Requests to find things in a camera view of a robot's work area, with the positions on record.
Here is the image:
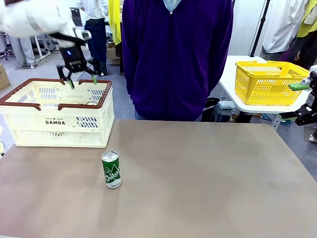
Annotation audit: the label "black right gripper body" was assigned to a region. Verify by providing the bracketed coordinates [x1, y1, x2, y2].
[295, 71, 317, 126]

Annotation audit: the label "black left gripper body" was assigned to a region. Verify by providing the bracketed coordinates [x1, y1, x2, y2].
[58, 44, 87, 69]

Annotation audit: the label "green Chilsung can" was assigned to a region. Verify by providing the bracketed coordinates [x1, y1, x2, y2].
[101, 150, 122, 189]

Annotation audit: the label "yellow plastic basket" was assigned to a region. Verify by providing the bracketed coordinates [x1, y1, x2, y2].
[234, 60, 310, 106]

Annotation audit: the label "cream shopping basket brown rim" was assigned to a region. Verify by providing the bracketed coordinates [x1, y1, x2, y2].
[0, 78, 116, 149]

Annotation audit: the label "open cardboard box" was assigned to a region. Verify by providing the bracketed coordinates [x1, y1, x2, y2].
[106, 42, 123, 65]

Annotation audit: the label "grey workshop desk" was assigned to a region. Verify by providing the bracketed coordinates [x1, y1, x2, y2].
[32, 34, 60, 60]

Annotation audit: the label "white side table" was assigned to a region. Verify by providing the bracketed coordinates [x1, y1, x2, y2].
[219, 55, 317, 129]

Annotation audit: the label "person white shirt dark trousers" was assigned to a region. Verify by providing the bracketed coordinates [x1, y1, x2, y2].
[75, 0, 113, 76]

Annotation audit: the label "person in grey trousers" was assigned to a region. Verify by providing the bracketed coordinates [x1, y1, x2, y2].
[9, 37, 35, 68]

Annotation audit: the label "yellow hanging garment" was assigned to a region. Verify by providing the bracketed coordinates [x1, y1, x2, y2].
[108, 0, 124, 46]

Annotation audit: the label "person in yellow vest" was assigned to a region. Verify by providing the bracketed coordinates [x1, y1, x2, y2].
[288, 0, 317, 70]

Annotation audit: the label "brown cardboard box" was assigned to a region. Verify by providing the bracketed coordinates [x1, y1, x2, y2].
[0, 63, 11, 90]

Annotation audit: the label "person in white shirt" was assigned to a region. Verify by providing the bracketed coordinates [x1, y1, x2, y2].
[260, 0, 310, 61]

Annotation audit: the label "black tripod pole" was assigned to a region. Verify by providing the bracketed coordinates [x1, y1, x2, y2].
[250, 0, 271, 57]

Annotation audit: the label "wet wipes pack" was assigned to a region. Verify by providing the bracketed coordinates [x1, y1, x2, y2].
[217, 100, 236, 110]

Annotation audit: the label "person in purple hoodie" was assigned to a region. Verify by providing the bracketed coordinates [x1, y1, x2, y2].
[121, 0, 234, 122]

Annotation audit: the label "black bin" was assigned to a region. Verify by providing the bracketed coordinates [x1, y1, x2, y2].
[202, 97, 221, 122]

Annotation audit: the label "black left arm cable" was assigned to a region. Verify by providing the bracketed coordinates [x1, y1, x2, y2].
[49, 32, 87, 46]

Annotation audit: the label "dark wall panel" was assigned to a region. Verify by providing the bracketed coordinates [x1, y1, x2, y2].
[70, 7, 83, 27]

